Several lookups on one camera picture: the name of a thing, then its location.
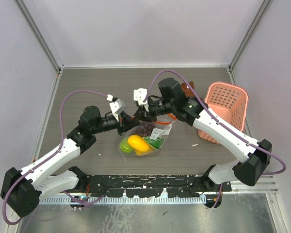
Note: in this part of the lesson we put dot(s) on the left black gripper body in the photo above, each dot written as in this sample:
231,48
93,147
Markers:
107,123

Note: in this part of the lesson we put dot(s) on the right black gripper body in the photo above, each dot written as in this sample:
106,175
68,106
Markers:
161,106

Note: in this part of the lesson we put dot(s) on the dark red grapes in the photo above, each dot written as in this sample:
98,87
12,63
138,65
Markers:
145,129

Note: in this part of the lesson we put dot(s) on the green bumpy fruit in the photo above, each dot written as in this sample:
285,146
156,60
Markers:
125,147

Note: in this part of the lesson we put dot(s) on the orange mango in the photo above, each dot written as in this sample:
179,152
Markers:
137,143

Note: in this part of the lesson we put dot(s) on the clear orange zip bag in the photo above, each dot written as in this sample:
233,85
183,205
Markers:
163,128

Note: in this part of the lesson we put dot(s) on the red watermelon slice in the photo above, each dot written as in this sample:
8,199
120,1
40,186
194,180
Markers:
155,143

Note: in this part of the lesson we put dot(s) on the yellow lemon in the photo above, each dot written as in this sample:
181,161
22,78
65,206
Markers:
140,153

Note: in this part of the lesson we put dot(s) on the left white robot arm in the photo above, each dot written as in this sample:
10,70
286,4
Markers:
23,189

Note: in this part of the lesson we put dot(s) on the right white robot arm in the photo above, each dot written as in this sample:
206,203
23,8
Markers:
252,156

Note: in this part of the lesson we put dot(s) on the brown cloth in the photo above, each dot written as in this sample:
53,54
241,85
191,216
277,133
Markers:
188,92

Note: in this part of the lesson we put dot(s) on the pink plastic basket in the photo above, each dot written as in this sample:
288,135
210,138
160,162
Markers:
229,102

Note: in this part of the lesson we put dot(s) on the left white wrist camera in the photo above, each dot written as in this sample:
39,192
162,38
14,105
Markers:
117,106

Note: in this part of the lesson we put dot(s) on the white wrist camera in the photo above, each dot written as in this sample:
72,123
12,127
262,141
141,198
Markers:
139,96
117,106

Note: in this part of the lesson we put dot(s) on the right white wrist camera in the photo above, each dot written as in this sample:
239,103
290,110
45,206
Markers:
139,96

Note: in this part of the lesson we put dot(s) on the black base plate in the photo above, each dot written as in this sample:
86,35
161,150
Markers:
145,186

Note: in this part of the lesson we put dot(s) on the white slotted cable duct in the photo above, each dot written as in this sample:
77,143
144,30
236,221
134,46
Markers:
64,199

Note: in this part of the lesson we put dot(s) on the left aluminium frame post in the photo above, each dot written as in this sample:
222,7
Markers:
31,15

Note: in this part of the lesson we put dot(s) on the aluminium frame post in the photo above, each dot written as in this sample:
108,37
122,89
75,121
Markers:
250,32
31,15

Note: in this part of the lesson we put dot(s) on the aluminium front rail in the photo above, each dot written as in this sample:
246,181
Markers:
257,182

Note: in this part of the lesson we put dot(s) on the right aluminium frame post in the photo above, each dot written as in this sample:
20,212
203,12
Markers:
250,32

